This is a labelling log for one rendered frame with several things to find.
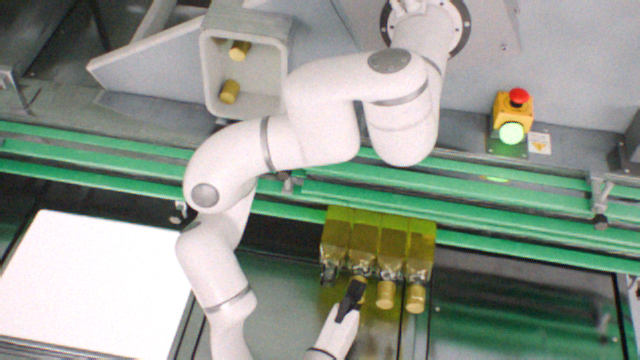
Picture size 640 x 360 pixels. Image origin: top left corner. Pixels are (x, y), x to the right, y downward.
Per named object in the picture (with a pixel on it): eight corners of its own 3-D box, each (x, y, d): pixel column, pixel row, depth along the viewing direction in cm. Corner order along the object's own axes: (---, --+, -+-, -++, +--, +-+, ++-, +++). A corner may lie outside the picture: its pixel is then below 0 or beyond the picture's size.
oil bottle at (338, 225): (332, 191, 148) (316, 269, 135) (334, 174, 144) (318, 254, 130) (357, 195, 148) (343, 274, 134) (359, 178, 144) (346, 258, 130)
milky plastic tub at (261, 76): (217, 89, 148) (206, 115, 143) (209, 3, 131) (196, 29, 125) (293, 100, 147) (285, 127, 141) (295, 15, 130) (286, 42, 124)
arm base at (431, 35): (365, -2, 112) (347, 50, 102) (431, -36, 105) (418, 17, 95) (411, 66, 120) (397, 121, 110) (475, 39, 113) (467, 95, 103)
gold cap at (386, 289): (376, 288, 132) (374, 307, 129) (378, 279, 129) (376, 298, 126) (394, 291, 131) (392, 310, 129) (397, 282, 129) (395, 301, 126)
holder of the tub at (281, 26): (220, 105, 152) (211, 128, 147) (211, 3, 132) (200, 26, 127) (293, 116, 151) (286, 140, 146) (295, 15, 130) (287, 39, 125)
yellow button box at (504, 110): (489, 113, 141) (489, 138, 136) (498, 86, 135) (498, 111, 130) (523, 118, 140) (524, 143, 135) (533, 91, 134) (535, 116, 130)
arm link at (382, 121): (387, 109, 109) (369, 177, 98) (373, 40, 100) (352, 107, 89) (446, 107, 105) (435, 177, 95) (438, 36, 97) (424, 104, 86)
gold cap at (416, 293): (405, 291, 131) (403, 311, 128) (409, 282, 128) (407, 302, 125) (423, 295, 131) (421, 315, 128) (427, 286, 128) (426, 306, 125)
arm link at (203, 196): (280, 109, 105) (195, 121, 108) (257, 123, 92) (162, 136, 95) (294, 191, 108) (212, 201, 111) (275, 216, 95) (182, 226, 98)
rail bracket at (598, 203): (580, 176, 132) (587, 229, 124) (594, 151, 127) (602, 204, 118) (601, 179, 132) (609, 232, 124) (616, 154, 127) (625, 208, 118)
